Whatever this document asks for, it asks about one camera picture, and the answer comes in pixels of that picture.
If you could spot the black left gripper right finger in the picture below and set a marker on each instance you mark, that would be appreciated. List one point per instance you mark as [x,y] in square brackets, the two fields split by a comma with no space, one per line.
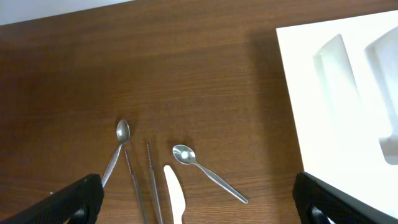
[319,202]

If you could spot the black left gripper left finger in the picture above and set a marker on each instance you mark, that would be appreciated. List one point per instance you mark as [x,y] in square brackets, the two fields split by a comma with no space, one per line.
[79,202]

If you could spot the steel serving tongs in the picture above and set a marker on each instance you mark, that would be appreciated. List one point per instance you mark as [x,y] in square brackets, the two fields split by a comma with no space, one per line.
[139,196]

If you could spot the small steel teaspoon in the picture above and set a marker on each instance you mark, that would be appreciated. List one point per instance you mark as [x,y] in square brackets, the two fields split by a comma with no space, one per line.
[185,155]
[123,135]

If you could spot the pink plastic knife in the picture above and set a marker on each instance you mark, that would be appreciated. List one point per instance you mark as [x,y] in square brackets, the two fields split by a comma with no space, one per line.
[177,199]

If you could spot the white plastic cutlery tray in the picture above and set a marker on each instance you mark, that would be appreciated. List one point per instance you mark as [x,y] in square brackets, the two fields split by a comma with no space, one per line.
[342,81]

